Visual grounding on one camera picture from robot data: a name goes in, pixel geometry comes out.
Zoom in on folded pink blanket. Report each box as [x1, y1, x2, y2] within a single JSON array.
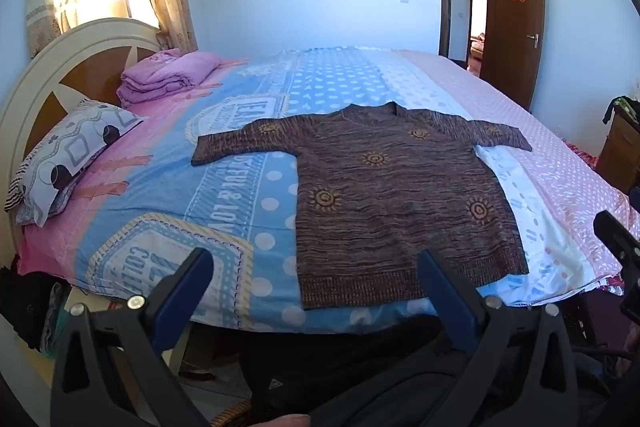
[[116, 48, 221, 108]]

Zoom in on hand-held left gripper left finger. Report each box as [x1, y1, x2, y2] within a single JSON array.
[[50, 247, 216, 427]]

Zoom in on cream and wood headboard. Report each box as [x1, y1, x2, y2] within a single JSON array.
[[0, 18, 166, 228]]

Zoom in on red patterned cloth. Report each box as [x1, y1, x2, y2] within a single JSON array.
[[565, 139, 601, 168]]

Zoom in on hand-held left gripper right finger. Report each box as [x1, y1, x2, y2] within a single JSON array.
[[417, 249, 576, 427]]

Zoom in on brown wooden door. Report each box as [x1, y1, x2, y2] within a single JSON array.
[[480, 0, 546, 112]]

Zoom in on person's black pants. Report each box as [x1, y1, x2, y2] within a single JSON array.
[[240, 317, 616, 427]]

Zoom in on wooden nightstand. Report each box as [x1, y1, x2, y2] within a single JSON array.
[[595, 104, 640, 195]]

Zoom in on brown knitted sweater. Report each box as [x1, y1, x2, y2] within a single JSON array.
[[191, 102, 533, 312]]

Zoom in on dark green cloth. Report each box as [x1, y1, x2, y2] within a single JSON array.
[[602, 96, 640, 125]]

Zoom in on patterned white pillow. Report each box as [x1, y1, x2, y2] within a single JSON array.
[[5, 99, 146, 228]]

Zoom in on printed patchwork bed sheet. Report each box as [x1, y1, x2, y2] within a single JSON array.
[[15, 46, 626, 333]]

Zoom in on pile of dark clothes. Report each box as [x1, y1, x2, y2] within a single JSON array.
[[0, 252, 71, 353]]

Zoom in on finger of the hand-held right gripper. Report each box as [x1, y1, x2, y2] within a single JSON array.
[[594, 209, 640, 268]]

